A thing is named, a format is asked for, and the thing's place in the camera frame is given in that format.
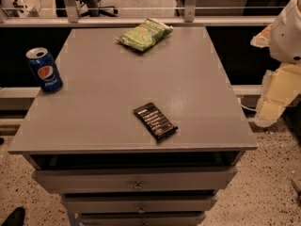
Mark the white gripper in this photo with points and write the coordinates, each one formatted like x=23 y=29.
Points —
x=288 y=37

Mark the blue pepsi can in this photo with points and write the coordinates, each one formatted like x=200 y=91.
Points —
x=42 y=65

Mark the green chip bag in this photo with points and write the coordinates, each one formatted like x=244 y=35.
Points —
x=145 y=35

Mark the black snack bar wrapper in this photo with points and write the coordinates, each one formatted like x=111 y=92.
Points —
x=155 y=121

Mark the grey drawer cabinet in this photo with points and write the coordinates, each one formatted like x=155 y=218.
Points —
x=90 y=124

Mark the middle grey drawer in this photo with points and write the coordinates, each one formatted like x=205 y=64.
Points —
x=139 y=204

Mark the grey drawer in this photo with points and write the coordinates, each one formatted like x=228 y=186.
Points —
x=139 y=204
x=148 y=219
x=72 y=181

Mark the grey metal railing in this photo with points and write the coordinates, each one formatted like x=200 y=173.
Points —
x=42 y=13

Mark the top grey drawer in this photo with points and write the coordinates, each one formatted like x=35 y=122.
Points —
x=72 y=181

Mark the bottom grey drawer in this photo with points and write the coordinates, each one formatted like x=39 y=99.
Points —
x=148 y=219

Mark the black shoe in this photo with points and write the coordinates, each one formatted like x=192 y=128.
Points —
x=16 y=218

